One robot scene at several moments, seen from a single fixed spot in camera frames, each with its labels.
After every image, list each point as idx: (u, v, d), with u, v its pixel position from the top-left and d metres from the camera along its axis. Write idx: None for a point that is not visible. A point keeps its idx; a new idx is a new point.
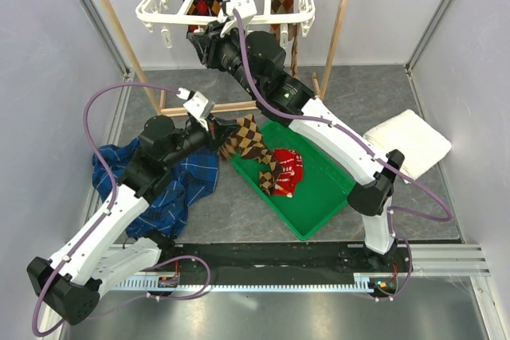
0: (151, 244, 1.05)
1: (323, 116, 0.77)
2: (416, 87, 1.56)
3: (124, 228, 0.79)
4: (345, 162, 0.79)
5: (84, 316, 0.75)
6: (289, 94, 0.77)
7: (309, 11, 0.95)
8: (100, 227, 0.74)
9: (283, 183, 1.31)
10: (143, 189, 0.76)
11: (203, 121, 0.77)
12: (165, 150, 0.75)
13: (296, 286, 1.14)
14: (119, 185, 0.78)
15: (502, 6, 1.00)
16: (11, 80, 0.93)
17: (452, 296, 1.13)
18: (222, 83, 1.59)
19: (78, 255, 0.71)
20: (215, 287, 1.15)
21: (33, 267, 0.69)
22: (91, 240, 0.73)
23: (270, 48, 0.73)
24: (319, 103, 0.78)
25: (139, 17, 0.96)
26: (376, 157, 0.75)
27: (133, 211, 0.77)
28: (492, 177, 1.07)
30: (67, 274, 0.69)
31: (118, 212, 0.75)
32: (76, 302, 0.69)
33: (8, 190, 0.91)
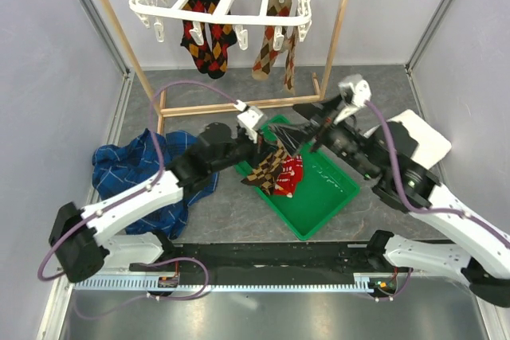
0: (157, 242, 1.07)
1: (453, 206, 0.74)
2: (416, 87, 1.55)
3: (156, 209, 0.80)
4: (477, 253, 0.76)
5: (84, 276, 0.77)
6: (413, 181, 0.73)
7: (306, 16, 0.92)
8: (137, 197, 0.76)
9: (283, 183, 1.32)
10: (185, 181, 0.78)
11: (253, 131, 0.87)
12: (217, 153, 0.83)
13: (296, 286, 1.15)
14: (166, 170, 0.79)
15: (502, 6, 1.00)
16: (11, 80, 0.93)
17: (452, 296, 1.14)
18: (222, 83, 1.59)
19: (109, 216, 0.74)
20: (216, 287, 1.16)
21: (68, 209, 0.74)
22: (123, 205, 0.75)
23: (405, 145, 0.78)
24: (445, 189, 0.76)
25: (132, 8, 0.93)
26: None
27: (169, 197, 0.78)
28: (492, 177, 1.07)
30: (92, 228, 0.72)
31: (157, 193, 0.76)
32: (86, 258, 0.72)
33: (8, 191, 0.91)
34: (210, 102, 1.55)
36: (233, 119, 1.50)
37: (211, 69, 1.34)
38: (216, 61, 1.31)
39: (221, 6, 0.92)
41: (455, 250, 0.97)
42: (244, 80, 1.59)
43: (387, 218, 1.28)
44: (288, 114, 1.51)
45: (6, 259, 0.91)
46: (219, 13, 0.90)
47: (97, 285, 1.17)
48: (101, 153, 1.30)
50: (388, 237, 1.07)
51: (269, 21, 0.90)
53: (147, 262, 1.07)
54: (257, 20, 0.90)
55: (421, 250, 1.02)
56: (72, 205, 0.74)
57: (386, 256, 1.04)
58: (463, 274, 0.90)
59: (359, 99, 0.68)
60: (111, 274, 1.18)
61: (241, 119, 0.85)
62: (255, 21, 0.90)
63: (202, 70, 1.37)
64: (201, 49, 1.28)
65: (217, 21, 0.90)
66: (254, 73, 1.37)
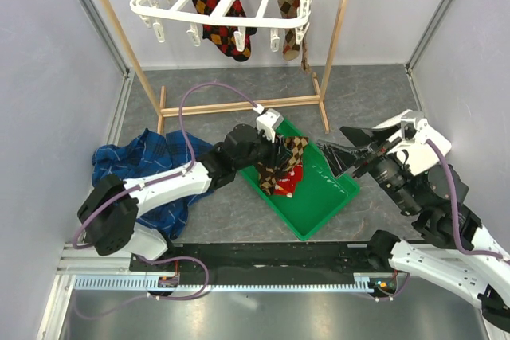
0: (163, 240, 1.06)
1: (492, 249, 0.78)
2: (416, 87, 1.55)
3: (182, 194, 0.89)
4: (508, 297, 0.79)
5: (109, 250, 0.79)
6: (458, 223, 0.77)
7: (304, 17, 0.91)
8: (174, 178, 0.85)
9: (283, 183, 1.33)
10: (211, 174, 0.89)
11: (271, 131, 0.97)
12: (242, 153, 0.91)
13: (296, 286, 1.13)
14: (198, 162, 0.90)
15: (502, 5, 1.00)
16: (11, 80, 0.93)
17: (452, 296, 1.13)
18: (222, 83, 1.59)
19: (150, 190, 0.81)
20: (216, 287, 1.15)
21: (111, 177, 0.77)
22: (161, 184, 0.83)
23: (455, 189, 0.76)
24: (486, 232, 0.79)
25: (132, 9, 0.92)
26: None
27: (198, 185, 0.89)
28: (492, 177, 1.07)
30: (135, 197, 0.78)
31: (190, 178, 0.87)
32: (123, 228, 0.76)
33: (8, 191, 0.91)
34: (210, 101, 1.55)
36: (233, 119, 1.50)
37: (235, 54, 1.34)
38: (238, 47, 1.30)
39: (219, 7, 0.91)
41: (470, 272, 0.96)
42: (244, 80, 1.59)
43: (387, 218, 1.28)
44: (288, 114, 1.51)
45: (6, 258, 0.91)
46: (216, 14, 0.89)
47: (97, 285, 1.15)
48: (101, 153, 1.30)
50: (393, 243, 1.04)
51: (266, 23, 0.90)
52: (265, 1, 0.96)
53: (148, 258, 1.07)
54: (253, 21, 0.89)
55: (433, 263, 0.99)
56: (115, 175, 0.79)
57: (394, 265, 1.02)
58: (480, 300, 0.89)
59: (421, 136, 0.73)
60: (111, 274, 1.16)
61: (261, 121, 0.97)
62: (252, 23, 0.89)
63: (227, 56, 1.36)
64: (223, 36, 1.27)
65: (214, 22, 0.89)
66: (287, 55, 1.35)
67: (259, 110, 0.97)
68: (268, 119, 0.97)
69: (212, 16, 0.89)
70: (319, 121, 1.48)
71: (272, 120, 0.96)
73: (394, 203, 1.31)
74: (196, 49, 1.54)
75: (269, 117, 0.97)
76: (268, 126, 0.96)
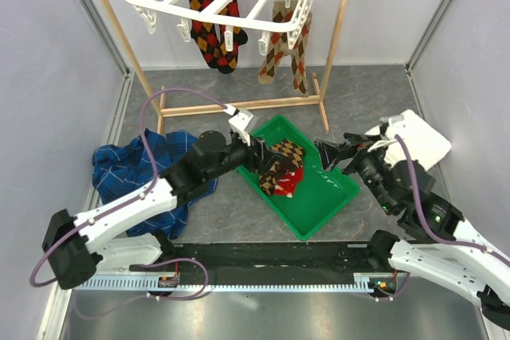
0: (156, 244, 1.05)
1: (475, 241, 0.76)
2: (416, 87, 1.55)
3: (149, 216, 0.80)
4: (499, 288, 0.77)
5: (77, 281, 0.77)
6: (438, 216, 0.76)
7: (294, 22, 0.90)
8: (130, 205, 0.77)
9: (283, 183, 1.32)
10: (178, 189, 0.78)
11: (245, 134, 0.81)
12: (212, 162, 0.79)
13: (296, 286, 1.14)
14: (160, 177, 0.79)
15: (502, 6, 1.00)
16: (11, 80, 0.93)
17: (453, 296, 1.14)
18: (222, 83, 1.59)
19: (102, 224, 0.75)
20: (216, 287, 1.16)
21: (60, 217, 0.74)
22: (116, 213, 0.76)
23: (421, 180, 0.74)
24: (468, 224, 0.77)
25: None
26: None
27: (162, 206, 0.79)
28: (492, 177, 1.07)
30: (84, 236, 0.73)
31: (150, 201, 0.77)
32: (78, 265, 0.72)
33: (8, 191, 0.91)
34: (210, 101, 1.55)
36: None
37: (220, 64, 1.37)
38: (225, 57, 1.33)
39: (212, 5, 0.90)
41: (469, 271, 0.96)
42: (244, 80, 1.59)
43: (387, 218, 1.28)
44: (287, 114, 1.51)
45: (6, 259, 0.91)
46: (206, 12, 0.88)
47: (97, 285, 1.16)
48: (101, 153, 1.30)
50: (393, 243, 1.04)
51: (255, 25, 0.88)
52: (262, 2, 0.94)
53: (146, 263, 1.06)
54: (244, 21, 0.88)
55: (432, 263, 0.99)
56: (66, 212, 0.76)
57: (394, 265, 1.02)
58: (480, 298, 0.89)
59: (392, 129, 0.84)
60: (111, 274, 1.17)
61: (233, 123, 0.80)
62: (241, 23, 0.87)
63: (209, 64, 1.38)
64: (211, 44, 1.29)
65: (203, 18, 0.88)
66: (260, 77, 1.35)
67: (229, 111, 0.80)
68: (241, 121, 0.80)
69: (203, 13, 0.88)
70: (318, 121, 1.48)
71: (245, 123, 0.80)
73: None
74: (197, 49, 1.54)
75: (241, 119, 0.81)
76: (241, 129, 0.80)
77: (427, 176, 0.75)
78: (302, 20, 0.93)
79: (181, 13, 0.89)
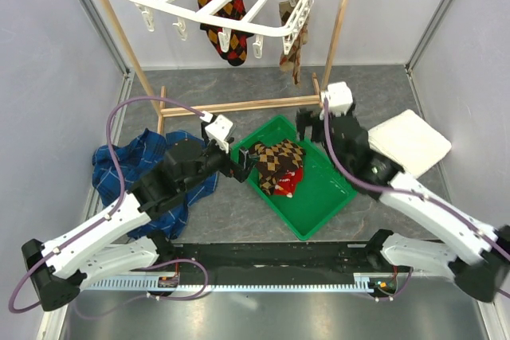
0: (151, 248, 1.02)
1: (414, 189, 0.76)
2: (416, 87, 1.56)
3: (121, 235, 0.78)
4: (445, 236, 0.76)
5: (58, 304, 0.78)
6: (378, 170, 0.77)
7: (288, 28, 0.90)
8: (96, 228, 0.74)
9: (283, 183, 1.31)
10: (147, 205, 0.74)
11: (225, 144, 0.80)
12: (187, 171, 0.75)
13: (296, 286, 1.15)
14: (128, 193, 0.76)
15: (502, 5, 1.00)
16: (11, 79, 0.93)
17: (453, 296, 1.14)
18: (222, 83, 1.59)
19: (68, 251, 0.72)
20: (216, 287, 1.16)
21: (26, 248, 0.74)
22: (83, 239, 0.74)
23: (351, 130, 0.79)
24: (409, 174, 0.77)
25: None
26: (481, 233, 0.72)
27: (132, 223, 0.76)
28: (492, 177, 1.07)
30: (52, 266, 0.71)
31: (117, 221, 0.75)
32: (52, 293, 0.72)
33: (8, 191, 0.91)
34: (210, 101, 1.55)
36: (233, 119, 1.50)
37: (230, 57, 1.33)
38: (234, 51, 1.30)
39: (208, 5, 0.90)
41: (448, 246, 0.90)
42: (244, 80, 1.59)
43: (387, 218, 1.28)
44: (287, 114, 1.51)
45: (5, 259, 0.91)
46: (202, 13, 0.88)
47: (98, 285, 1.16)
48: (101, 153, 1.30)
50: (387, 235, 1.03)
51: (249, 28, 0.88)
52: (260, 4, 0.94)
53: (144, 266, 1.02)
54: (238, 24, 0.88)
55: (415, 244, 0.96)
56: (34, 243, 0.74)
57: (394, 262, 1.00)
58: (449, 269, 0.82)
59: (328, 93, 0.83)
60: None
61: (210, 131, 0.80)
62: (234, 25, 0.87)
63: (222, 56, 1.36)
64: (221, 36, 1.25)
65: (198, 18, 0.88)
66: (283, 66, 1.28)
67: (206, 118, 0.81)
68: (217, 129, 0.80)
69: (199, 13, 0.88)
70: None
71: (225, 132, 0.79)
73: None
74: (197, 49, 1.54)
75: (221, 127, 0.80)
76: (221, 139, 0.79)
77: (362, 127, 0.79)
78: (296, 24, 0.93)
79: (174, 11, 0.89)
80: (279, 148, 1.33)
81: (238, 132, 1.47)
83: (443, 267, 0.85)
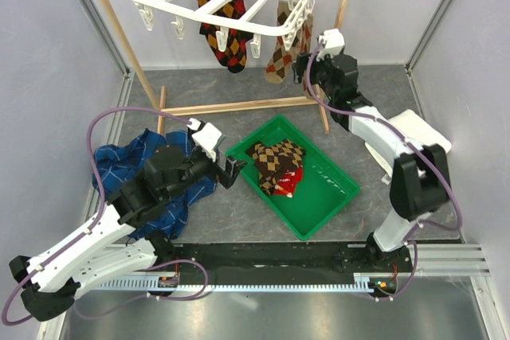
0: (149, 250, 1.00)
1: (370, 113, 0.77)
2: (416, 87, 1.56)
3: (107, 246, 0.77)
4: (384, 154, 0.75)
5: (52, 315, 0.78)
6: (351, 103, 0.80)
7: (286, 27, 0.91)
8: (79, 244, 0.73)
9: (283, 183, 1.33)
10: (126, 216, 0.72)
11: (213, 154, 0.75)
12: (169, 181, 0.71)
13: (296, 286, 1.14)
14: (109, 204, 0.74)
15: (502, 5, 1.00)
16: (12, 79, 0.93)
17: (452, 296, 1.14)
18: (222, 83, 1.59)
19: (52, 267, 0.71)
20: (216, 287, 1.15)
21: (13, 265, 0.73)
22: (65, 254, 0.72)
23: (346, 64, 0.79)
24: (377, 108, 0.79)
25: None
26: (407, 142, 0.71)
27: (115, 234, 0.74)
28: (492, 177, 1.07)
30: (37, 283, 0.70)
31: (99, 235, 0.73)
32: (43, 306, 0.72)
33: (8, 191, 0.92)
34: (210, 101, 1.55)
36: (233, 119, 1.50)
37: (231, 64, 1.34)
38: (235, 56, 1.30)
39: (207, 5, 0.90)
41: None
42: (244, 80, 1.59)
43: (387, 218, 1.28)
44: (287, 114, 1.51)
45: (6, 259, 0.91)
46: (201, 12, 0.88)
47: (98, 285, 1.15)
48: (101, 153, 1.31)
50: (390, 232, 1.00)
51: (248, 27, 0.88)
52: (260, 4, 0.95)
53: (145, 267, 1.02)
54: (237, 24, 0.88)
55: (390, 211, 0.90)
56: (20, 259, 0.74)
57: (383, 249, 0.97)
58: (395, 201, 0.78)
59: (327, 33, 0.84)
60: None
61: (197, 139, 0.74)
62: (233, 25, 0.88)
63: (221, 61, 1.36)
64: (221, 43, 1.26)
65: (196, 18, 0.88)
66: (268, 76, 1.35)
67: (194, 125, 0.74)
68: (208, 138, 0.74)
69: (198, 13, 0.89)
70: (318, 121, 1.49)
71: (213, 142, 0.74)
73: None
74: (197, 49, 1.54)
75: (210, 136, 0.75)
76: (208, 148, 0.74)
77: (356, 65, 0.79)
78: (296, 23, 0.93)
79: (174, 10, 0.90)
80: (279, 149, 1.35)
81: (239, 132, 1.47)
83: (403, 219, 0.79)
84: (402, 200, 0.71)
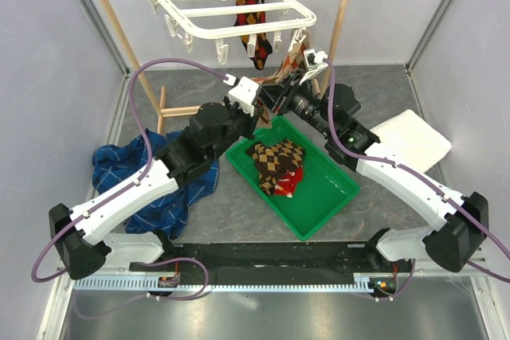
0: (158, 243, 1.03)
1: (387, 157, 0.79)
2: (416, 87, 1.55)
3: (149, 201, 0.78)
4: (419, 206, 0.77)
5: (87, 273, 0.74)
6: (354, 139, 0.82)
7: (215, 33, 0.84)
8: (125, 194, 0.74)
9: (283, 183, 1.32)
10: (176, 170, 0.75)
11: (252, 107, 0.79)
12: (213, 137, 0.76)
13: (296, 286, 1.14)
14: (156, 160, 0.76)
15: (503, 5, 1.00)
16: (12, 80, 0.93)
17: (452, 296, 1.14)
18: (222, 83, 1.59)
19: (97, 216, 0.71)
20: (216, 287, 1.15)
21: (55, 212, 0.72)
22: (111, 204, 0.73)
23: (347, 101, 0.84)
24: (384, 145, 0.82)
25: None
26: (447, 197, 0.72)
27: (161, 189, 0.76)
28: (492, 177, 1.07)
30: (81, 230, 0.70)
31: (147, 186, 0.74)
32: (80, 259, 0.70)
33: (9, 190, 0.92)
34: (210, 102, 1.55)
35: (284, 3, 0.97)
36: None
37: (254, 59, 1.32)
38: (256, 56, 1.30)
39: None
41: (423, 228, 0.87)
42: None
43: (387, 218, 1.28)
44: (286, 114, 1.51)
45: (6, 258, 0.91)
46: None
47: (97, 285, 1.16)
48: (101, 153, 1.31)
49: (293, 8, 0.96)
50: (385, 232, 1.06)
51: (177, 19, 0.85)
52: (227, 9, 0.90)
53: (145, 262, 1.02)
54: (175, 12, 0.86)
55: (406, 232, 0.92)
56: (62, 207, 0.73)
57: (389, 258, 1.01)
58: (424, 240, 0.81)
59: (319, 56, 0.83)
60: (111, 274, 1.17)
61: (234, 94, 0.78)
62: (170, 14, 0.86)
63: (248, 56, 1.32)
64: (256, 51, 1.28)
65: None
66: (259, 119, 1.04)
67: (230, 79, 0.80)
68: (245, 92, 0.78)
69: None
70: None
71: (251, 96, 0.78)
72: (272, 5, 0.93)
73: (393, 203, 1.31)
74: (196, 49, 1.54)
75: (246, 90, 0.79)
76: (247, 102, 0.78)
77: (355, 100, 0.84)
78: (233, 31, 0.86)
79: None
80: (279, 149, 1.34)
81: None
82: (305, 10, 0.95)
83: (421, 245, 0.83)
84: (446, 255, 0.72)
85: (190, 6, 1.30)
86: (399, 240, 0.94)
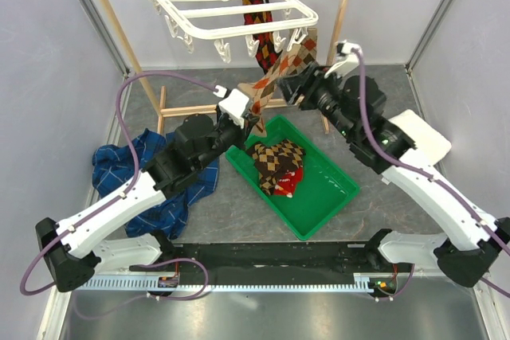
0: (156, 244, 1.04)
1: (424, 169, 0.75)
2: (416, 87, 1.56)
3: (136, 213, 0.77)
4: (446, 225, 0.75)
5: (73, 286, 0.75)
6: (387, 141, 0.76)
7: (214, 33, 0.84)
8: (111, 208, 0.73)
9: (283, 183, 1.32)
10: (162, 182, 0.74)
11: (241, 121, 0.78)
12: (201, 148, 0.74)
13: (297, 286, 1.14)
14: (143, 172, 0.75)
15: (503, 5, 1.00)
16: (12, 80, 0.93)
17: (453, 296, 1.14)
18: (222, 83, 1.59)
19: (84, 230, 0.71)
20: (216, 287, 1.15)
21: (41, 226, 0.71)
22: (97, 217, 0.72)
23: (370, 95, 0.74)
24: (420, 153, 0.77)
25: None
26: (483, 223, 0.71)
27: (147, 201, 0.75)
28: (492, 177, 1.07)
30: (67, 244, 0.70)
31: (133, 200, 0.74)
32: (66, 273, 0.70)
33: (9, 190, 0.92)
34: (210, 102, 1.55)
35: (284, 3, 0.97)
36: None
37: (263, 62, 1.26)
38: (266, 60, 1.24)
39: None
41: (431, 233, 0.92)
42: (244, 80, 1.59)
43: (387, 218, 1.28)
44: (286, 114, 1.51)
45: (6, 258, 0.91)
46: None
47: (96, 285, 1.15)
48: (101, 153, 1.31)
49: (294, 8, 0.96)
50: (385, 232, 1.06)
51: (177, 20, 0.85)
52: (227, 10, 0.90)
53: (145, 264, 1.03)
54: (175, 13, 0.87)
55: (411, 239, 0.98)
56: (49, 221, 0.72)
57: (390, 259, 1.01)
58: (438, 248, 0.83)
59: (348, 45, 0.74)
60: (111, 275, 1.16)
61: (225, 107, 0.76)
62: (170, 15, 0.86)
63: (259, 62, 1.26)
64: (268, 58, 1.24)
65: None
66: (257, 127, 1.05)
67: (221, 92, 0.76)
68: (235, 106, 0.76)
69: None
70: (318, 121, 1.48)
71: (241, 110, 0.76)
72: (274, 5, 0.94)
73: (394, 203, 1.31)
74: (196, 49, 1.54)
75: (238, 102, 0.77)
76: (237, 116, 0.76)
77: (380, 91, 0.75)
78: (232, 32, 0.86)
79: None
80: (279, 149, 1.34)
81: None
82: (307, 9, 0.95)
83: (430, 255, 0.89)
84: (460, 270, 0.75)
85: (190, 5, 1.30)
86: (402, 245, 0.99)
